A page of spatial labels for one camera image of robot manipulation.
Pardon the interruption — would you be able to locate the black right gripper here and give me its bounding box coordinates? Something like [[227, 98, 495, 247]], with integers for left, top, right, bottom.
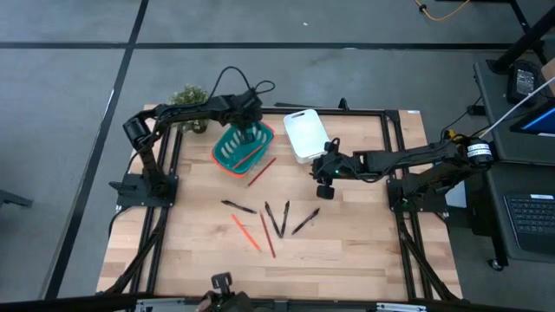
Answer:
[[310, 149, 364, 200]]

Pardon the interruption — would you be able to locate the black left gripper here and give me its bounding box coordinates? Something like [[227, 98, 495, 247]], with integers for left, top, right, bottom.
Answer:
[[223, 88, 264, 146]]

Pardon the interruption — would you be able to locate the teal basket with orange rim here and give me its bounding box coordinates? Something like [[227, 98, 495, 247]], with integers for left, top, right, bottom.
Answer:
[[210, 120, 276, 179]]

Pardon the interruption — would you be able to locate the white plastic bin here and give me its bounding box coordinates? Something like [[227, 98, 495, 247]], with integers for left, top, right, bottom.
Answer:
[[283, 108, 331, 166]]

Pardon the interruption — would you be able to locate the red pencil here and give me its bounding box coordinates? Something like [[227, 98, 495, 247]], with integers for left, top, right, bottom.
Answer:
[[246, 157, 278, 188], [258, 211, 278, 259]]

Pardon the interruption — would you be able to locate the black click pen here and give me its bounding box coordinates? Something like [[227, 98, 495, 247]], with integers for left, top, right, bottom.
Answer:
[[220, 199, 258, 215], [264, 201, 284, 239], [291, 207, 321, 237], [280, 199, 291, 237]]

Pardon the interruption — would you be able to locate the potted green plant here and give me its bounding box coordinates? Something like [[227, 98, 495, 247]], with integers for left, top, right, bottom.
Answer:
[[168, 84, 210, 134]]

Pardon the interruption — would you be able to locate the silver aluminium extrusion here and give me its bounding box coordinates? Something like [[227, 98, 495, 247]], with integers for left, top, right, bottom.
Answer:
[[375, 302, 428, 312], [136, 297, 199, 312]]

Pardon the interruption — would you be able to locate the person's hand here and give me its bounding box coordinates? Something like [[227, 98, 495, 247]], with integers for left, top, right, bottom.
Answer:
[[195, 293, 216, 312]]

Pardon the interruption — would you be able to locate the black equipment desk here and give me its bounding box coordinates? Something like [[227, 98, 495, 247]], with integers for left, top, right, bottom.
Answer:
[[463, 58, 555, 272]]

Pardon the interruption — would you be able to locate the white tube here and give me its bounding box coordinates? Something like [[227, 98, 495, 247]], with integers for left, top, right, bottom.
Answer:
[[479, 75, 555, 140]]

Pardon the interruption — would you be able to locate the black laptop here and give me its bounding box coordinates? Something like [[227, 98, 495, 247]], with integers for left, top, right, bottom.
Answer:
[[502, 192, 555, 257]]

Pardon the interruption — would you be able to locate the monitor with blue screen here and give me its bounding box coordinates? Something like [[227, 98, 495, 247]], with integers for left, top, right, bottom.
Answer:
[[509, 98, 555, 138]]

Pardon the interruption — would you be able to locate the black furniture leg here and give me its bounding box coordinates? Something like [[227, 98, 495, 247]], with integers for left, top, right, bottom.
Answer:
[[0, 189, 34, 209]]

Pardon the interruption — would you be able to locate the black standing desk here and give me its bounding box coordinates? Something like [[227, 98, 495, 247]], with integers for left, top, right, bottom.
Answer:
[[485, 0, 555, 75]]

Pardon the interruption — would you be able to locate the brown cardboard box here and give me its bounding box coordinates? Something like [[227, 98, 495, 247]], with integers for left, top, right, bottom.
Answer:
[[541, 58, 555, 94]]

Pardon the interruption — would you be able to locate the black leader arm handle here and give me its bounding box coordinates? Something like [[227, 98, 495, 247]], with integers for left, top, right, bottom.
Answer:
[[210, 271, 261, 312]]

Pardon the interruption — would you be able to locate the yellow cable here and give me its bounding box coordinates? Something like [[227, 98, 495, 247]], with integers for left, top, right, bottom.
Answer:
[[414, 0, 472, 22]]

